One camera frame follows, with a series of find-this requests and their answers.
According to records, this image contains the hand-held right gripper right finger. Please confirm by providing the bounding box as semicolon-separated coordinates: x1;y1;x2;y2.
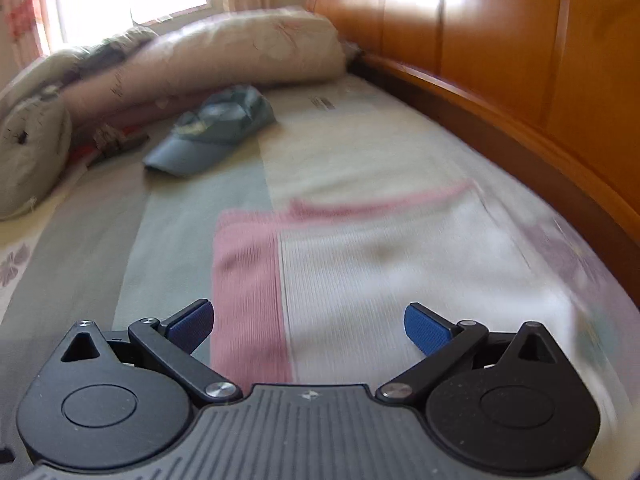
376;302;556;403

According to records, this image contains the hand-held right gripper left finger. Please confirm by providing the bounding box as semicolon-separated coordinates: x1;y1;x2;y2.
60;298;242;403

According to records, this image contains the pink and white sweater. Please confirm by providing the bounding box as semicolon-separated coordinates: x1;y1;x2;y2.
209;179;606;391

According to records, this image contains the blue cap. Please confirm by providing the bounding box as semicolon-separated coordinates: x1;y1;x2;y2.
143;85;277;178

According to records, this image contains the black phone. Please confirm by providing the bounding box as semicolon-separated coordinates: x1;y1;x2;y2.
87;132;152;167

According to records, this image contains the red flat item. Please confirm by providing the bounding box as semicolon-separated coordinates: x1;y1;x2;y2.
69;142;103;163

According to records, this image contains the small flower ornament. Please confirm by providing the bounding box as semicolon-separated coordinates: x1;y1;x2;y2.
92;124;128;153

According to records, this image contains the grey cat face cushion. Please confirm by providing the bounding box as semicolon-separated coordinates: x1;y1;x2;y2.
0;97;74;222

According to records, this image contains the pink floral folded quilt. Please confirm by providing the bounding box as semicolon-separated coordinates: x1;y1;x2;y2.
52;6;347;128

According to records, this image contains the grey folded cloth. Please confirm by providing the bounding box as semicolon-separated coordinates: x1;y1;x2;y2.
82;35;136;68

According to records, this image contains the grey patchwork pillow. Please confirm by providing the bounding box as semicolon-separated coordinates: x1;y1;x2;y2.
0;25;158;111

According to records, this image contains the wooden headboard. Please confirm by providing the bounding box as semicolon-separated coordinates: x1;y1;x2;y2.
306;0;640;311

